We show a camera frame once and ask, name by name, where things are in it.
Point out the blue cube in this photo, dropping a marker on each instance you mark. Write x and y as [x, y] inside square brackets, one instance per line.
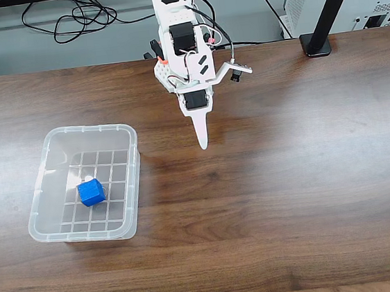
[91, 192]

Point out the black and orange clamp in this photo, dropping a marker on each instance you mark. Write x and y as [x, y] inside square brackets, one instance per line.
[153, 45]

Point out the clear plastic bin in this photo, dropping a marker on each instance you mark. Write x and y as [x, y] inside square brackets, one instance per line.
[85, 234]

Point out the black pole stand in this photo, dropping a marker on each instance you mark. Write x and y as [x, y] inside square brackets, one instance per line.
[330, 2]

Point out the camera module on white bracket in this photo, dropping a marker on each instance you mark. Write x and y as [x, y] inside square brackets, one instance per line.
[235, 67]

